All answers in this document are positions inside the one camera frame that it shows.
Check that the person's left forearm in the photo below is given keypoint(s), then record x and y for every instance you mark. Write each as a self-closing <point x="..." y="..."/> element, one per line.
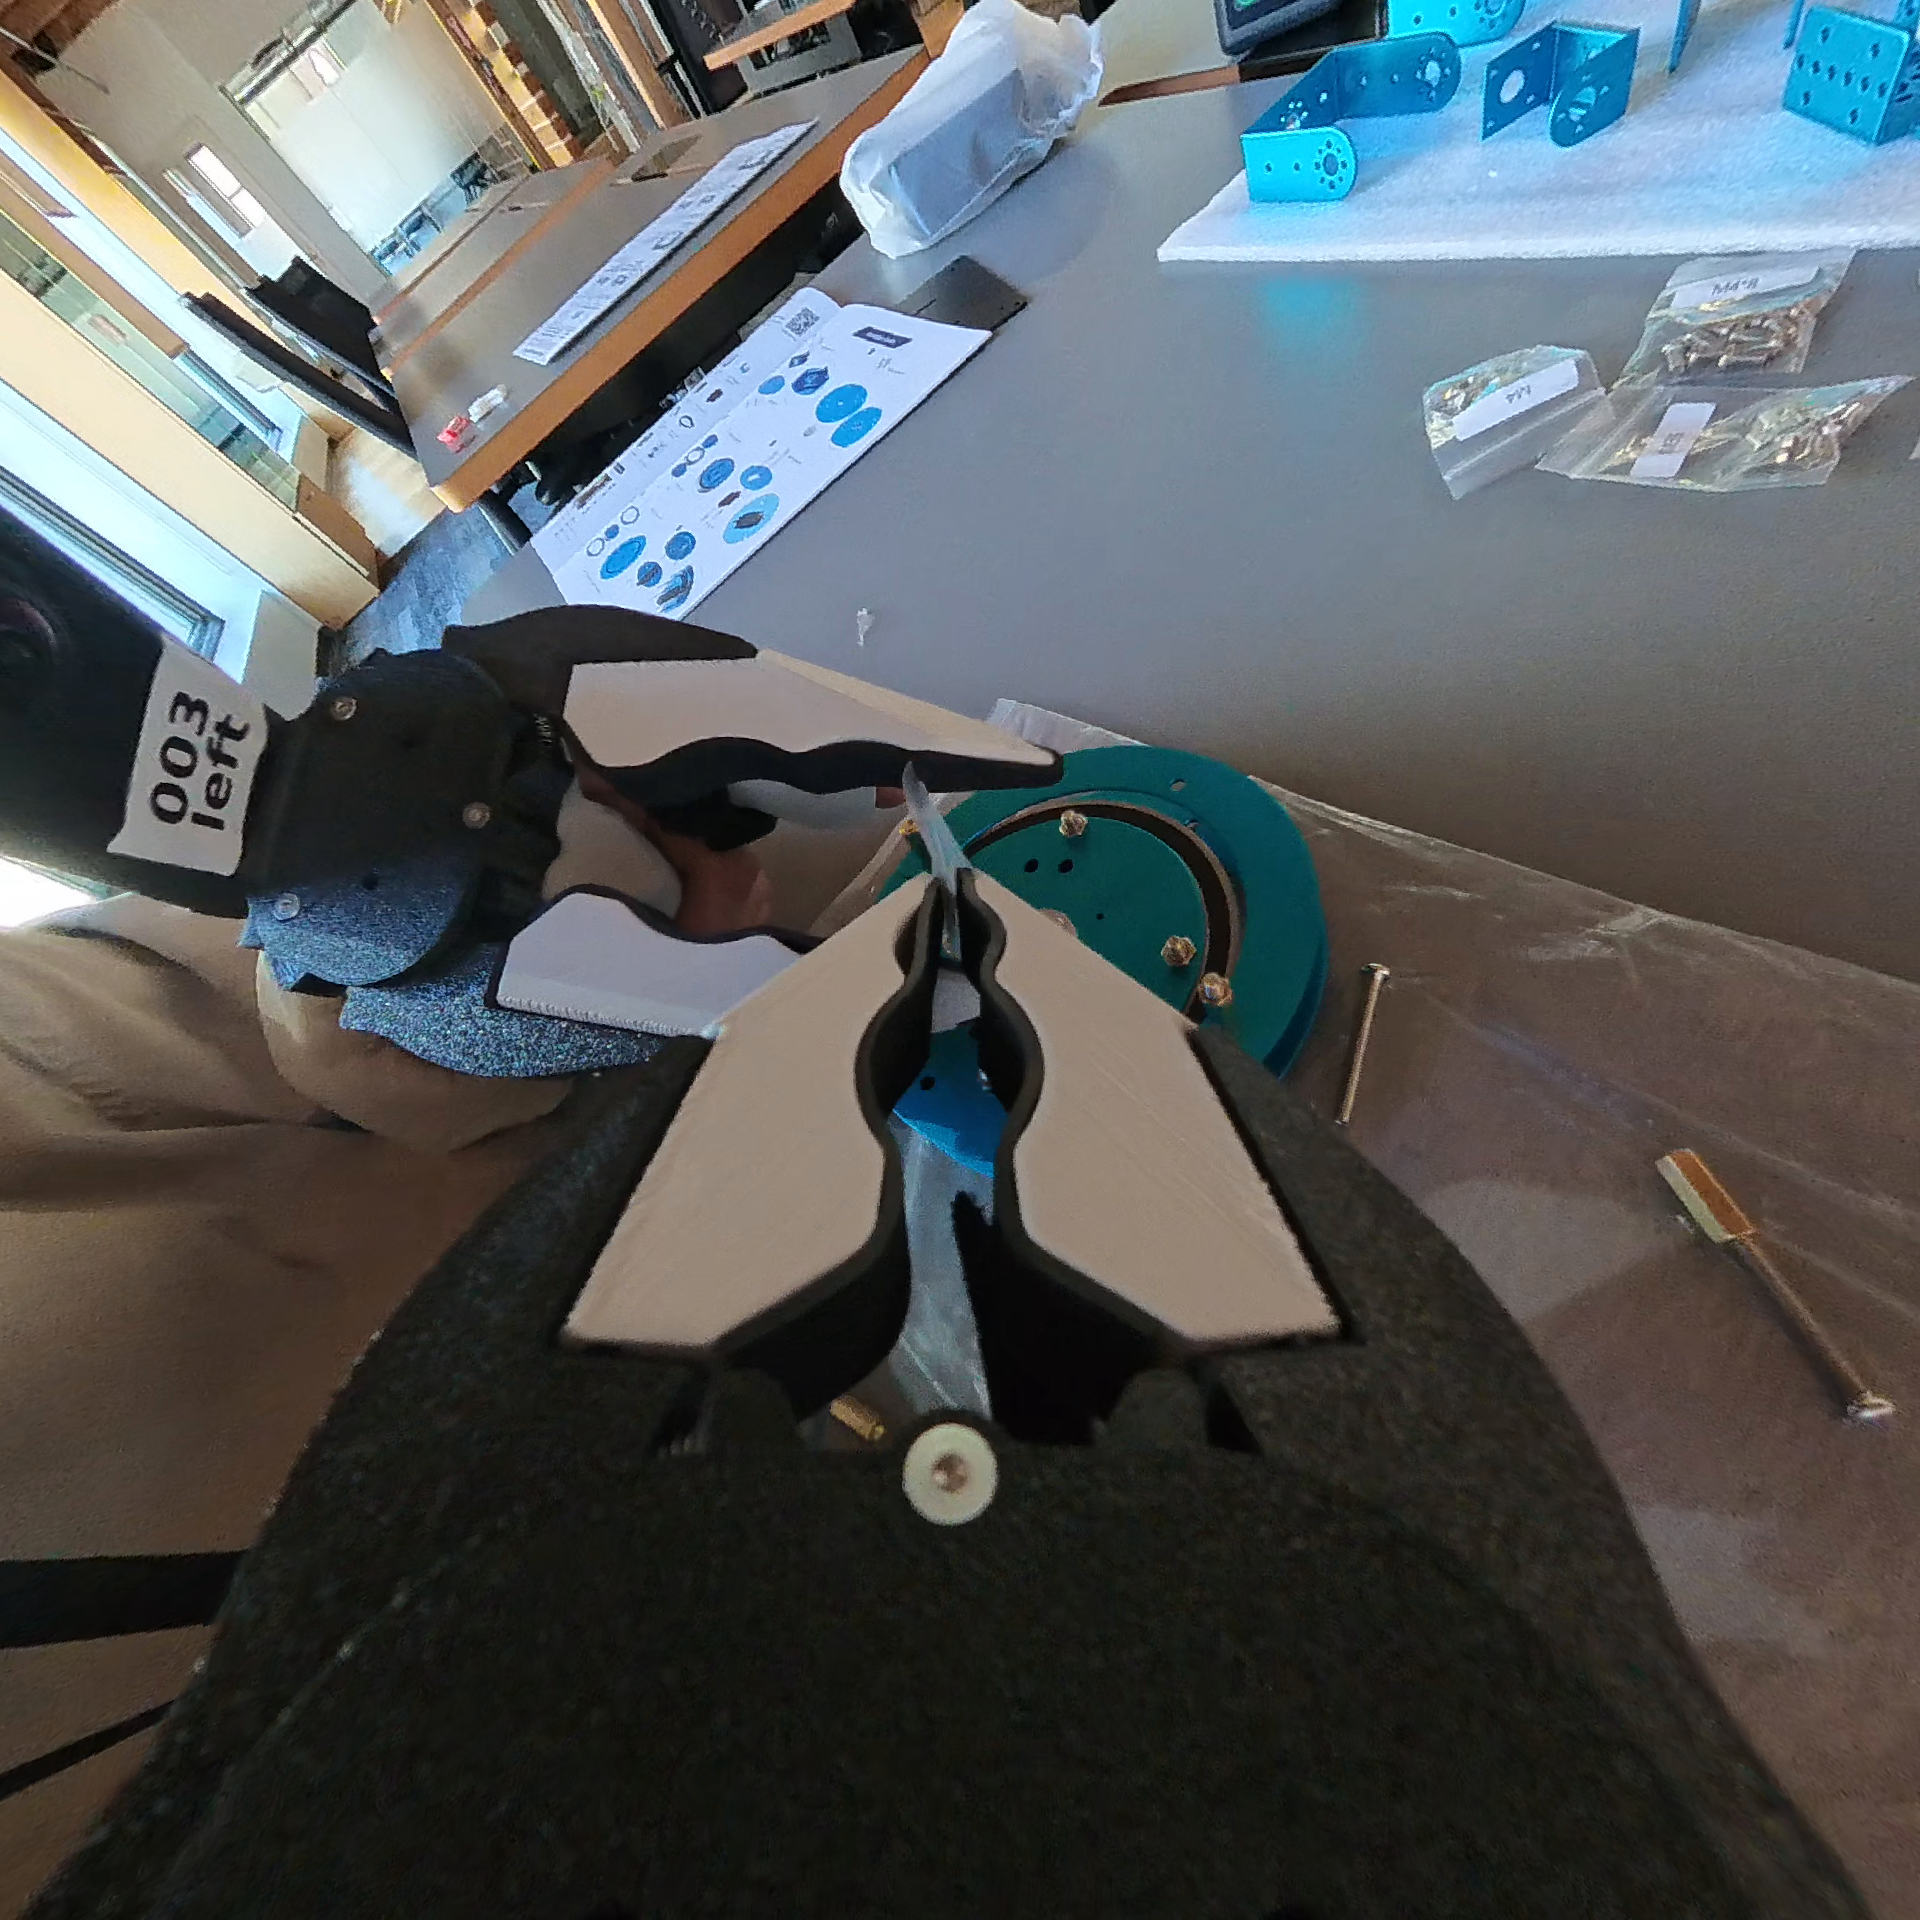
<point x="389" y="1101"/>

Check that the grey desk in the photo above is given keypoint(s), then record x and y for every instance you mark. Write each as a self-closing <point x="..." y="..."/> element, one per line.
<point x="1200" y="524"/>

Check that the white plastic bag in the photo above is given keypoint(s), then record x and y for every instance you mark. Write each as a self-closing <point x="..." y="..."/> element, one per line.
<point x="961" y="136"/>

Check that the dark grey device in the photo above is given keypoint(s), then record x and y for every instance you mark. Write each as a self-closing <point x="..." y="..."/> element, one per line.
<point x="1290" y="23"/>

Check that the small red and white object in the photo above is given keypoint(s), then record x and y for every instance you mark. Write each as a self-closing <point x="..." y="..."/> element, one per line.
<point x="473" y="416"/>

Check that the person's left hand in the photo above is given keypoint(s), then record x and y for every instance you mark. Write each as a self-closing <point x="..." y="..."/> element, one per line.
<point x="721" y="892"/>

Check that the clear screw bag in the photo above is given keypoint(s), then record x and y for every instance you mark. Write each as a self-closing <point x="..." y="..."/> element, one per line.
<point x="1740" y="315"/>
<point x="1506" y="411"/>
<point x="1724" y="435"/>

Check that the black flat plate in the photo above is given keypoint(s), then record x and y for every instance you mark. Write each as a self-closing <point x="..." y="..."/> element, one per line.
<point x="968" y="292"/>

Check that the small brass standoff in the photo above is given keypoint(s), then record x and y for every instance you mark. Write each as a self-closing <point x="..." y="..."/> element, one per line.
<point x="858" y="1417"/>

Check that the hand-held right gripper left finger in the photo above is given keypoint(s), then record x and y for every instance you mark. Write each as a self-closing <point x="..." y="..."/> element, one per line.
<point x="733" y="1184"/>

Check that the blue metal bracket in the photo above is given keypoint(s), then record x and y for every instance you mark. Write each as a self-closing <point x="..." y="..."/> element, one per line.
<point x="1552" y="82"/>
<point x="1305" y="148"/>
<point x="1851" y="67"/>
<point x="1684" y="28"/>
<point x="1448" y="13"/>

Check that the person's beige jacket torso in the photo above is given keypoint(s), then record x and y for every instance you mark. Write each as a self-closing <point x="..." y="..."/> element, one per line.
<point x="181" y="1275"/>

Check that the long printed paper sheet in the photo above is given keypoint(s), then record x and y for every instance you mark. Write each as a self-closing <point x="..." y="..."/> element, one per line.
<point x="661" y="240"/>

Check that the teal round base plate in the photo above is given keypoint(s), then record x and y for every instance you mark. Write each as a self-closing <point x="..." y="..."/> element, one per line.
<point x="1259" y="885"/>

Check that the small clear plastic bag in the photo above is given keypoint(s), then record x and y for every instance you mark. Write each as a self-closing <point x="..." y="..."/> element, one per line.
<point x="932" y="863"/>

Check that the clear plastic sheet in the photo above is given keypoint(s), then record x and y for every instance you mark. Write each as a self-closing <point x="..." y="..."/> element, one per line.
<point x="1576" y="1049"/>

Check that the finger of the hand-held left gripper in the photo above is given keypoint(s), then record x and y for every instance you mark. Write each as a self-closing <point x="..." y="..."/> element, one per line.
<point x="795" y="704"/>
<point x="629" y="968"/>

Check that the white foam sheet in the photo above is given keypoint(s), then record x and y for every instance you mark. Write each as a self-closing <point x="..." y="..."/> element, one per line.
<point x="1499" y="210"/>

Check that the long steel screw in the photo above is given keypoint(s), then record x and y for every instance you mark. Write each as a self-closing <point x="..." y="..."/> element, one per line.
<point x="1358" y="1049"/>

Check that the printed assembly instruction sheet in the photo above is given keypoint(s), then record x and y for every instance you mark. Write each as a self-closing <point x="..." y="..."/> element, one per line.
<point x="749" y="435"/>

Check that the brass standoff with screw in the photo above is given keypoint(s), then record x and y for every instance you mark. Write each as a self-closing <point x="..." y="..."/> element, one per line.
<point x="1709" y="1208"/>

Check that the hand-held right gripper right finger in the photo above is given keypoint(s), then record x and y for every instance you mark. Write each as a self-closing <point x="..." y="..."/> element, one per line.
<point x="1170" y="1184"/>

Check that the black phone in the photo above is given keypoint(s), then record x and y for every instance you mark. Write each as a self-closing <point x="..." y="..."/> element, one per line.
<point x="656" y="157"/>

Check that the long wood-edged table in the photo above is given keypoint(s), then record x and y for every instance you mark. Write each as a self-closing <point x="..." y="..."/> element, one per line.
<point x="493" y="299"/>

